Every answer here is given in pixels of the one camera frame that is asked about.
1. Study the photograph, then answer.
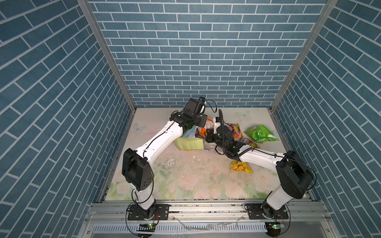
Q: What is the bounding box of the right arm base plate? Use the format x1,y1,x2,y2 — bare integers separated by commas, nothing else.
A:
244,203,289,220

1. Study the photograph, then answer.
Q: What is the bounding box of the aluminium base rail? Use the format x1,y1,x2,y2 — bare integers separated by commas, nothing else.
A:
79,199,339,238

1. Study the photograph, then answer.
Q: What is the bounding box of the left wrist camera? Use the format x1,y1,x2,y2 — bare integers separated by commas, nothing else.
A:
198,97,206,115

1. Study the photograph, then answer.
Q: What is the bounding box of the green snack packet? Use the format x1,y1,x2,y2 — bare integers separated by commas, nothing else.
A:
244,125,279,144

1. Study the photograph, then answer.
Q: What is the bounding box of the colourful paper gift bag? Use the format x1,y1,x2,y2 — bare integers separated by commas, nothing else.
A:
174,117,216,151

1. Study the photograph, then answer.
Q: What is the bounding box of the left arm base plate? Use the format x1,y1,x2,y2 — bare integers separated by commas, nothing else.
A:
127,203,170,221

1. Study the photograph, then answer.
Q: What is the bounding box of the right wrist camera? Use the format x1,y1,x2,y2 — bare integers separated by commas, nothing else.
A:
213,117,221,133

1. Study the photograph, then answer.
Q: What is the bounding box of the orange white snack packet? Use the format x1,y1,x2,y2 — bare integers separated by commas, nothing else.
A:
195,127,214,139

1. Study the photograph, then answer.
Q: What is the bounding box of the yellow snack packet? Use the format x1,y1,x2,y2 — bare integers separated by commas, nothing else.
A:
230,160,253,174

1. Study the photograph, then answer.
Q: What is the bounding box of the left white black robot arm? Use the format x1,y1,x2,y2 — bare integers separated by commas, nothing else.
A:
122,97,207,211

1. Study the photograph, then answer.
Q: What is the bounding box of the teal snack packet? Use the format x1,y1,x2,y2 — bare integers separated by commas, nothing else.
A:
181,126,197,139

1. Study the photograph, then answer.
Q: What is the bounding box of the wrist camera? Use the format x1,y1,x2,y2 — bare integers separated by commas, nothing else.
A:
198,97,206,115
213,117,221,133

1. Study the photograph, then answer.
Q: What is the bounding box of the multicolour snack packet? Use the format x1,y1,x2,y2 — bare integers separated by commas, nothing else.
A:
241,137,260,149

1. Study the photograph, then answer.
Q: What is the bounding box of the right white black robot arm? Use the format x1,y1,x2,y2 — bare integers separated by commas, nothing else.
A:
206,126,316,219

